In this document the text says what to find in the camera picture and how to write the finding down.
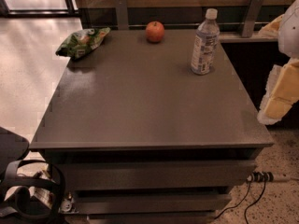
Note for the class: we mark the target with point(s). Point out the right grey metal bracket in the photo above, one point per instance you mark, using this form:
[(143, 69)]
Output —
[(251, 15)]

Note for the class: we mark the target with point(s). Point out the red apple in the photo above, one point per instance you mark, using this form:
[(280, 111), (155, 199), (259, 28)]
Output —
[(155, 32)]

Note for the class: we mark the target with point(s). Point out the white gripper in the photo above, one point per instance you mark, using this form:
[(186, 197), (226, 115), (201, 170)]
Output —
[(290, 32)]

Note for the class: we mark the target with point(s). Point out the black window frame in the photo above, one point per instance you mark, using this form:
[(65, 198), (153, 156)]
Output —
[(38, 8)]

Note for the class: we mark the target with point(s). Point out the grey metal bracket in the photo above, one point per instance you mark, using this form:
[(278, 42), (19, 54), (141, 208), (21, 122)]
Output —
[(251, 15), (122, 14)]

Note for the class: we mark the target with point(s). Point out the clear plastic water bottle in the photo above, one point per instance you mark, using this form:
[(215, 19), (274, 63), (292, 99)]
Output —
[(205, 43)]

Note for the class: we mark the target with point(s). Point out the dark grey drawer cabinet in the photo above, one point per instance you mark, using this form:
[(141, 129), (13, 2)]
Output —
[(142, 139)]

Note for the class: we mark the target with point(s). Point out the left grey metal bracket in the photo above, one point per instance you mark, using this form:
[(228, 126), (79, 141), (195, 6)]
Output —
[(122, 14)]

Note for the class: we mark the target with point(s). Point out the green rice chip bag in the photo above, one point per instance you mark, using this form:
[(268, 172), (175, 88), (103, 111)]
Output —
[(81, 43)]

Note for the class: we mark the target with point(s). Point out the black office chair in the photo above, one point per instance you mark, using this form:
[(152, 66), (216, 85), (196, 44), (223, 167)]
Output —
[(16, 204)]

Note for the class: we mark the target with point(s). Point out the white power strip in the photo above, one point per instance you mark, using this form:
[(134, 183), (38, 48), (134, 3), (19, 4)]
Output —
[(260, 177)]

